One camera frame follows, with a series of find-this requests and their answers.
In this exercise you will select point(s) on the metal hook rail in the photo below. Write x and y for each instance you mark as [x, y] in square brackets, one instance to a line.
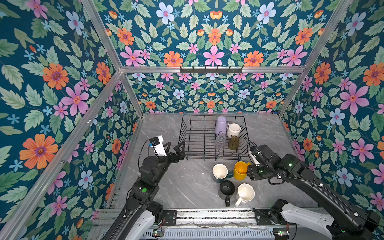
[210, 70]

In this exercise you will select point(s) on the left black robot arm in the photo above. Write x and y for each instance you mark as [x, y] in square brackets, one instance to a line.
[140, 211]

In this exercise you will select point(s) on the yellow mug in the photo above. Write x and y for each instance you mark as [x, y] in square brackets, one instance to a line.
[240, 170]

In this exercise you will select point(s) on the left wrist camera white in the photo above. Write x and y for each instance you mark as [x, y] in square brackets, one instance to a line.
[157, 145]

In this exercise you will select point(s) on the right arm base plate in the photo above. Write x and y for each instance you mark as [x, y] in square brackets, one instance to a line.
[264, 216]

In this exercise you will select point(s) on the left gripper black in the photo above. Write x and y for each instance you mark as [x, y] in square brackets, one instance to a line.
[180, 155]

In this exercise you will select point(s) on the black wire dish rack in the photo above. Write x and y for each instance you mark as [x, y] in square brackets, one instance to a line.
[198, 132]

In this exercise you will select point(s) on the clear glass cup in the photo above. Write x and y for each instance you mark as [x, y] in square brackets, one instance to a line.
[220, 141]

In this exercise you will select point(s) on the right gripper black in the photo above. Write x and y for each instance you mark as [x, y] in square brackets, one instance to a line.
[251, 173]

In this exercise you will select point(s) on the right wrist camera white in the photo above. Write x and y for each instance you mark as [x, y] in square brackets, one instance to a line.
[253, 158]

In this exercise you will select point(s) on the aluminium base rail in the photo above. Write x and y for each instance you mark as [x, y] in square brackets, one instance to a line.
[223, 224]

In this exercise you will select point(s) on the black mug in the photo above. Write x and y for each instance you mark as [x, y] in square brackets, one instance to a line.
[226, 191]

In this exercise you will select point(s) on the lavender plastic cup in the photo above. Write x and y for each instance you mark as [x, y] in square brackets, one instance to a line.
[221, 126]

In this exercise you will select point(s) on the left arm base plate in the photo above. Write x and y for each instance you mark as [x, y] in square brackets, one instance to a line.
[166, 218]

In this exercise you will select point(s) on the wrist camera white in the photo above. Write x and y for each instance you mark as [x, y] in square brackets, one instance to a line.
[253, 158]
[157, 145]

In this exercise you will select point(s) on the white ceramic mug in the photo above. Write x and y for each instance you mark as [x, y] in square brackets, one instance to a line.
[245, 194]

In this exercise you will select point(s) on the white mug red inside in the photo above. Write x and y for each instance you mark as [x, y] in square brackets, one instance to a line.
[233, 130]

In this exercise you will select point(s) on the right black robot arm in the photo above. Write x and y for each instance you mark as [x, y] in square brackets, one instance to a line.
[342, 221]

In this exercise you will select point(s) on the cream mug green outside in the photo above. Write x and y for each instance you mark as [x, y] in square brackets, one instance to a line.
[221, 173]

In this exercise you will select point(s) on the olive green glass cup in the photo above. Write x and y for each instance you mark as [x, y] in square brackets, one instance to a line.
[234, 143]

